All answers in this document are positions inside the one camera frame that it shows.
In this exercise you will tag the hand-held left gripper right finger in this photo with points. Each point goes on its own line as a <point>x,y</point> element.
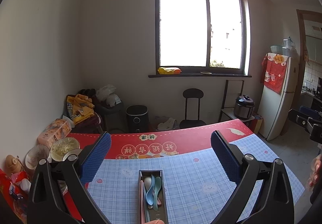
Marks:
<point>224,156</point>

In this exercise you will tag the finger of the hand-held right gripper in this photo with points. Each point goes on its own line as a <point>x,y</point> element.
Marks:
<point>296,117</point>
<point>308,109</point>

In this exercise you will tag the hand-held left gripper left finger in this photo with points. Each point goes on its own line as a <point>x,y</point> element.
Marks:
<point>96,156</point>

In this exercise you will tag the white spoon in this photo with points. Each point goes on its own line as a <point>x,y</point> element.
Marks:
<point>147,180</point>

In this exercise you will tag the pink chopstick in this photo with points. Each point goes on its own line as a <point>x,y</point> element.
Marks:
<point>142,201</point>

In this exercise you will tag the blue spoon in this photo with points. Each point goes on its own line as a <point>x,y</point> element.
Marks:
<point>150,192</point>

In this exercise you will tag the green spoon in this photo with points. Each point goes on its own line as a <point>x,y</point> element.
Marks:
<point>158,183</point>

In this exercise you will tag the perforated metal utensil tray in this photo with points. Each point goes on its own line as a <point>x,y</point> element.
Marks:
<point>161,215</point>

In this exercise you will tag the person's right hand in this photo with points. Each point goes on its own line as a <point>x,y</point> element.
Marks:
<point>315,171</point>

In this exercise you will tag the person's left hand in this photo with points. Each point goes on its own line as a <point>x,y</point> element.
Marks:
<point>157,221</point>

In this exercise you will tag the white fridge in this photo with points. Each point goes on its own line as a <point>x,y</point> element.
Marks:
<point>274,113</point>

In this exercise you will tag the bowl of brown soup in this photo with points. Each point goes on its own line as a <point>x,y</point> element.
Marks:
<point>71,154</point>

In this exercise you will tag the red printed table mat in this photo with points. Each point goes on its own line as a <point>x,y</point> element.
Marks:
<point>201,136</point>

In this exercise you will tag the bowl of shredded food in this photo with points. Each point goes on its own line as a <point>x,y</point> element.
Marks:
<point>64,148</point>

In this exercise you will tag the dark red clothes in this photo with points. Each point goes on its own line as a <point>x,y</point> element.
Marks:
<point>88,123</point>

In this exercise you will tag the cardboard box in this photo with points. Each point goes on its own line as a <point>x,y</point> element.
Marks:
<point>257,123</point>

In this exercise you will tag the blue plaid table mat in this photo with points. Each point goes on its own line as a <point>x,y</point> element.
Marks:
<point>191,178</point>

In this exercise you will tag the grey bin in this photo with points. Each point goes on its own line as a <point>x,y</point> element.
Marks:
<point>112,118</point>

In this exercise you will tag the red printed cloth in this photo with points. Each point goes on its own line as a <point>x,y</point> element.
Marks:
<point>274,75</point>

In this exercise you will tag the orange tissue pack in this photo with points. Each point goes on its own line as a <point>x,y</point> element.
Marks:
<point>54,132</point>

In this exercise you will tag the yellow printed clothes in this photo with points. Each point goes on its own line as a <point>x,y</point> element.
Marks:
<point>80,108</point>

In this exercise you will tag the black air fryer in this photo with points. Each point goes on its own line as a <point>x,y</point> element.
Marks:
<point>137,118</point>

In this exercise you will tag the plastic wrapped bowl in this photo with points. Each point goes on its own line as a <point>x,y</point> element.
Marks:
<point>37,157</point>

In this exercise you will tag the white plastic bag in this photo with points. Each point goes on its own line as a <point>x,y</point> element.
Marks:
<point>107,94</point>

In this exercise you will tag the white cloth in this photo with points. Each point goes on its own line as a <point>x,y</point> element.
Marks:
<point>167,123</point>

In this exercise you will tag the clear plastic container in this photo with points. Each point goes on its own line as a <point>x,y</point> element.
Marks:
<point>288,46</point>

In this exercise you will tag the green plastic basin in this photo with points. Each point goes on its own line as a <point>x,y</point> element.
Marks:
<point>276,49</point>

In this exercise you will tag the black stool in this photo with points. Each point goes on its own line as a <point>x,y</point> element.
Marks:
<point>193,94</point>

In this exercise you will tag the red noodle packet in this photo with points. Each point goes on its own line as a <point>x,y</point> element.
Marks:
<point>10,196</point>

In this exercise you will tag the yellow bag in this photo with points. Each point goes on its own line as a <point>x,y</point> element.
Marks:
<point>169,70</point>

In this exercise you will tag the dark framed window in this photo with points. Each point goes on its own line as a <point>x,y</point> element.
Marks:
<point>181,20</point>

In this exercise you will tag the kitchen wall cabinet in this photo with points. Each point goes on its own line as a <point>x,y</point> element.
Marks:
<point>314,48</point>

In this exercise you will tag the black frame rack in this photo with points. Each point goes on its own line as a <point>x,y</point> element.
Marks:
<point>227,93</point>

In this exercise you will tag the wooden door frame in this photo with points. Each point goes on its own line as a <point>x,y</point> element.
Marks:
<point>300,37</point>

